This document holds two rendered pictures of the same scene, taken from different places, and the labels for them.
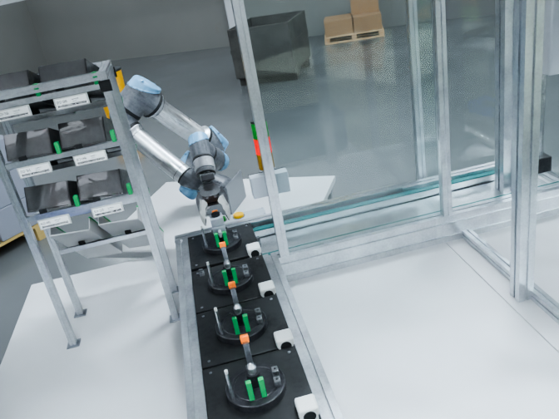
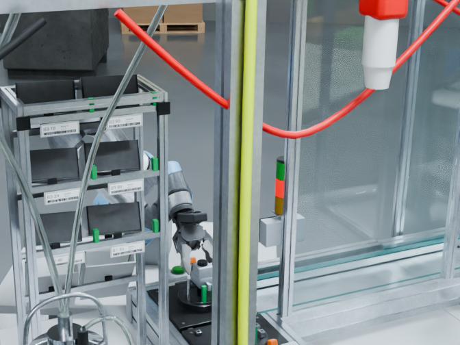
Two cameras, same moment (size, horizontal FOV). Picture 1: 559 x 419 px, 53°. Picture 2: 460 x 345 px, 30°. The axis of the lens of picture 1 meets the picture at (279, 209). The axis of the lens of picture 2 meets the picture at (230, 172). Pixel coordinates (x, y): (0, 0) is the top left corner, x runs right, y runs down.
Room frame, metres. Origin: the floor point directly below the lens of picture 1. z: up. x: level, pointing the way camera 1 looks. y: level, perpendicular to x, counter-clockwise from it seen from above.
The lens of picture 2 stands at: (-0.37, 0.87, 2.17)
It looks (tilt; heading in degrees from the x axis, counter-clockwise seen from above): 20 degrees down; 341
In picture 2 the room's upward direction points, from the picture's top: 1 degrees clockwise
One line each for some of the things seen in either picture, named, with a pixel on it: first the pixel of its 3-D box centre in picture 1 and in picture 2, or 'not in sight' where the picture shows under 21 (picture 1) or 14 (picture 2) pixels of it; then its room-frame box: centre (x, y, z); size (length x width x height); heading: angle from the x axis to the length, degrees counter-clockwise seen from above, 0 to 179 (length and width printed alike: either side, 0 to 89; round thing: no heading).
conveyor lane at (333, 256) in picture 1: (309, 242); (295, 302); (1.75, -0.08, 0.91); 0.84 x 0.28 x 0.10; 97
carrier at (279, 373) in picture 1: (253, 376); not in sight; (1.00, 0.13, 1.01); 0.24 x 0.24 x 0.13; 7
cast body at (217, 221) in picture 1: (217, 223); (203, 273); (1.73, 0.22, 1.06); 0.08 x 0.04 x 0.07; 7
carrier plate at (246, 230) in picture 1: (223, 246); (202, 302); (1.74, 0.22, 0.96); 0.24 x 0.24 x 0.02; 7
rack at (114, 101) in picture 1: (89, 209); (89, 246); (1.57, 0.56, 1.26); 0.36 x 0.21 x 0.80; 97
